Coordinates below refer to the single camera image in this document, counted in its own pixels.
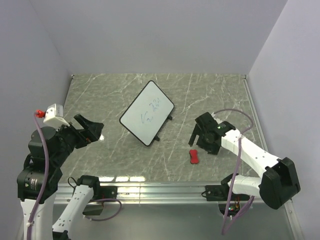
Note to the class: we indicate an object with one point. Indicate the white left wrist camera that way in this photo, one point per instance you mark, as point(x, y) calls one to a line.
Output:
point(54, 117)

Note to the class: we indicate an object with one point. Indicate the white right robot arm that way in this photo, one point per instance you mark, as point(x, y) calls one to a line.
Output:
point(276, 181)

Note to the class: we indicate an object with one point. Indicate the aluminium mounting rail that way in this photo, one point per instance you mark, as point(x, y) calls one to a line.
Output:
point(178, 192)

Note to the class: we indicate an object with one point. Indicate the small white whiteboard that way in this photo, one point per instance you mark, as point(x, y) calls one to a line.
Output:
point(148, 112)

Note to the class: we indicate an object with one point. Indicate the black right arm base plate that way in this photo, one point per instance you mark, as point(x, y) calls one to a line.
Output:
point(214, 193)

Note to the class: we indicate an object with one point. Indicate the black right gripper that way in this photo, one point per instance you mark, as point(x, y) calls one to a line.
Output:
point(212, 149)

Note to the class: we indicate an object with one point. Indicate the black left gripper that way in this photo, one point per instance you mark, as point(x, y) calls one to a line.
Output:
point(93, 132)

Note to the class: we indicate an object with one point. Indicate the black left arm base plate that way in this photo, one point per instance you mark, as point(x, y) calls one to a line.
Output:
point(108, 192)

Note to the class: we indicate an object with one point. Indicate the red bone-shaped eraser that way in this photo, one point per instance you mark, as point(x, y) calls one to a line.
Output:
point(194, 159)

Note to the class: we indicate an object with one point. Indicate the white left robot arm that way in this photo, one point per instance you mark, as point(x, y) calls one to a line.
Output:
point(37, 184)

